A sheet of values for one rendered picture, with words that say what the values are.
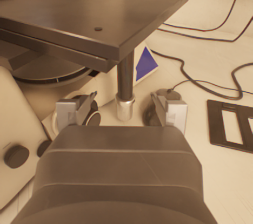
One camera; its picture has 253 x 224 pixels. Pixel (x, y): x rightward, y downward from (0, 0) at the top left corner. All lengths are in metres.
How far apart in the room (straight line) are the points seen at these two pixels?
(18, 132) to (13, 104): 0.04
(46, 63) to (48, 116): 0.11
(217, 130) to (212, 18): 0.50
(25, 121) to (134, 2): 0.17
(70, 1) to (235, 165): 0.30
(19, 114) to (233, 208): 0.27
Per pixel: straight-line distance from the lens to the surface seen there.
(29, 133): 0.24
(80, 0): 0.19
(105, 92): 0.34
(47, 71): 0.31
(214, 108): 0.39
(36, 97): 0.29
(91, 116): 0.24
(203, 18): 0.77
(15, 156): 0.23
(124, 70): 0.25
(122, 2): 0.18
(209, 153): 0.32
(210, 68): 0.51
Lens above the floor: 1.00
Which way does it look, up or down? 42 degrees down
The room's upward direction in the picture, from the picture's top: 1 degrees clockwise
